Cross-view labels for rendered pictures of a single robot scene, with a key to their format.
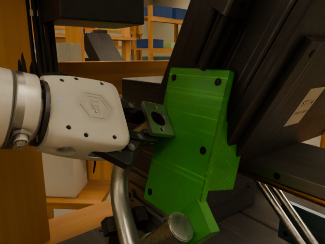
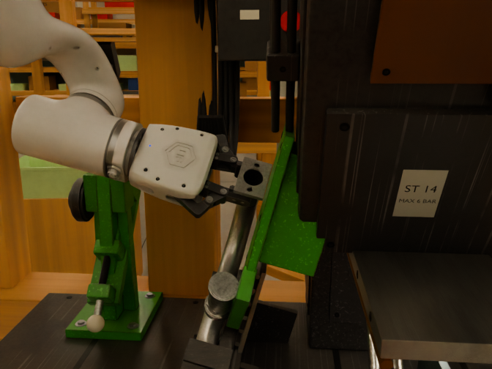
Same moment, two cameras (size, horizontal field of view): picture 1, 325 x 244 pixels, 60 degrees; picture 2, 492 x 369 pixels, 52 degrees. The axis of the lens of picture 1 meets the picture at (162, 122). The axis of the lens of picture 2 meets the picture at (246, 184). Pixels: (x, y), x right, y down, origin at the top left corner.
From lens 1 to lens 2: 0.44 m
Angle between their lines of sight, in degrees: 41
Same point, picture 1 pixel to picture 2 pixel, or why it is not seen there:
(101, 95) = (193, 146)
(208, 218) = (243, 285)
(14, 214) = (182, 255)
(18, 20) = (203, 58)
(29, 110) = (117, 152)
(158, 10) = not seen: outside the picture
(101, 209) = (290, 288)
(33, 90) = (124, 137)
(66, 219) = not seen: hidden behind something
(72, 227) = not seen: hidden behind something
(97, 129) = (170, 176)
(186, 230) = (226, 291)
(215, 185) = (281, 262)
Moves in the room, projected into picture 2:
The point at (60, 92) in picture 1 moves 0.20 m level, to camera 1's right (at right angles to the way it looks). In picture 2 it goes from (154, 140) to (269, 159)
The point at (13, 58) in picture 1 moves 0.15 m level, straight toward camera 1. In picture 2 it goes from (195, 96) to (161, 103)
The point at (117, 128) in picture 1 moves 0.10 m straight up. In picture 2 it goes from (190, 178) to (188, 100)
